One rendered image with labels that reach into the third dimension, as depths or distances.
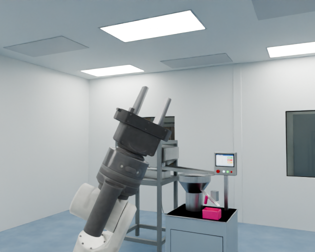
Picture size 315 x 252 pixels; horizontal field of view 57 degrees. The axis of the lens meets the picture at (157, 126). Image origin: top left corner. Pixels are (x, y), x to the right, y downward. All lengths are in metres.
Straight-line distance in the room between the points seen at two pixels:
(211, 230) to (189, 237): 0.24
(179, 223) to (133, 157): 2.51
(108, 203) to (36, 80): 5.51
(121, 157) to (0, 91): 4.98
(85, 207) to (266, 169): 5.03
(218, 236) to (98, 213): 2.46
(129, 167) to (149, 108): 5.61
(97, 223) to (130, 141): 0.16
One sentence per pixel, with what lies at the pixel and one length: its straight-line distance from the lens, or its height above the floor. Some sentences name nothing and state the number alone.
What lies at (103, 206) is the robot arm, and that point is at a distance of 0.54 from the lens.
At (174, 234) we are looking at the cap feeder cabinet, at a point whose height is 0.57.
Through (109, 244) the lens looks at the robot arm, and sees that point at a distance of 0.62.
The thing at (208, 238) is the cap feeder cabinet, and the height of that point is 0.59.
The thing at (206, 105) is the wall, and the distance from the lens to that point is 5.70.
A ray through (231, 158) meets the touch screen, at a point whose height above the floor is 1.32.
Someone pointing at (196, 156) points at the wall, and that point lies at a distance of 5.74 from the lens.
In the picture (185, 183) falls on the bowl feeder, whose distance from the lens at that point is 3.11.
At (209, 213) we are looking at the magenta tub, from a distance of 2.94.
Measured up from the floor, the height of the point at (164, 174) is 1.03.
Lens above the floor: 1.55
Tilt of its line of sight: 2 degrees up
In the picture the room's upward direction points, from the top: straight up
